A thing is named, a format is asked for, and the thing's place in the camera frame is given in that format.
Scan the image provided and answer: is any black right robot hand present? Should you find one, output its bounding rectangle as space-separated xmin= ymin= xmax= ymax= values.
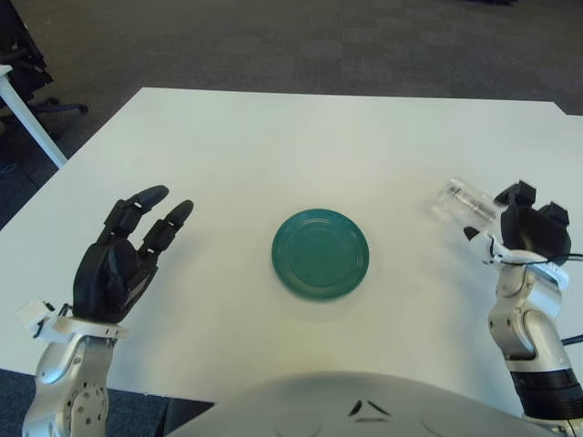
xmin=463 ymin=180 xmax=573 ymax=263

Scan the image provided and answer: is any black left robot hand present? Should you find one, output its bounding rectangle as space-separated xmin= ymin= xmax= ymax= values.
xmin=71 ymin=184 xmax=196 ymax=325

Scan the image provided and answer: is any clear plastic bottle blue cap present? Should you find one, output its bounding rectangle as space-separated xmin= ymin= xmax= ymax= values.
xmin=430 ymin=178 xmax=505 ymax=236

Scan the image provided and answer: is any green round plate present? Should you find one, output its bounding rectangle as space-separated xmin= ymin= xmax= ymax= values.
xmin=271 ymin=208 xmax=371 ymax=301

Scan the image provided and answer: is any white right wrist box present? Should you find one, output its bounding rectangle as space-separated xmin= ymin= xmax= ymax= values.
xmin=468 ymin=231 xmax=506 ymax=265

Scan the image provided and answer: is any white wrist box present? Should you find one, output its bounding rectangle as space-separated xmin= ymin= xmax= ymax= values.
xmin=468 ymin=231 xmax=506 ymax=265
xmin=16 ymin=298 xmax=58 ymax=340

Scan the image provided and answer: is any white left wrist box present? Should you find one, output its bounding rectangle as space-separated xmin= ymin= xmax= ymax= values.
xmin=16 ymin=298 xmax=58 ymax=340

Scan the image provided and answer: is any white side table leg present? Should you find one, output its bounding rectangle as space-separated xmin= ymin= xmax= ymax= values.
xmin=0 ymin=63 xmax=68 ymax=169

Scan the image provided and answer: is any black office chair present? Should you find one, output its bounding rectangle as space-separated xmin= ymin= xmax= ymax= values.
xmin=0 ymin=0 xmax=90 ymax=147

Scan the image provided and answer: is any grey robot torso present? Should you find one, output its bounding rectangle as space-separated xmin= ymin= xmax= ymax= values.
xmin=166 ymin=371 xmax=555 ymax=437

